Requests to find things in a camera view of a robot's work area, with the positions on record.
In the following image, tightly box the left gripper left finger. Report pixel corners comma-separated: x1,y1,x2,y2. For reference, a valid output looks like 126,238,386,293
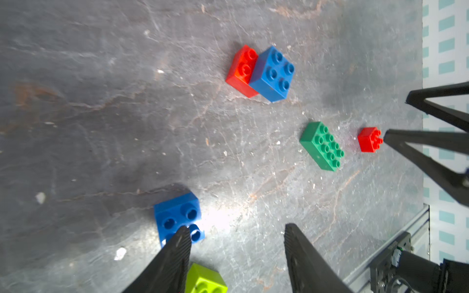
123,226,192,293

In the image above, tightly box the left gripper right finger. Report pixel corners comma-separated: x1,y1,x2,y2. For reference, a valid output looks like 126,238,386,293
284,223,351,293

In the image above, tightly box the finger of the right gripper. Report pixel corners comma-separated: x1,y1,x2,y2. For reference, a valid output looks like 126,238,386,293
383,128,469,208
405,81,469,133

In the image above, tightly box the lime green lego brick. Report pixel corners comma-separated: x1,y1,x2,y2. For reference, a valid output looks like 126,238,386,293
185,263,228,293

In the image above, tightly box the small red lego brick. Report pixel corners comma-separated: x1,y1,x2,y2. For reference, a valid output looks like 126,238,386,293
358,127,384,153

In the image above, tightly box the blue square lego brick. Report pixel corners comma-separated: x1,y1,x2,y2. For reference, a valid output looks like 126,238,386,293
153,192,205,247

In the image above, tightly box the dark green long lego brick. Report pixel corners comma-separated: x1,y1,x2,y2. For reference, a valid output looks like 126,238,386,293
299,122,345,172

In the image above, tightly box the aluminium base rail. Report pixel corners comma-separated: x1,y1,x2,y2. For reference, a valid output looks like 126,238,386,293
344,204,430,293

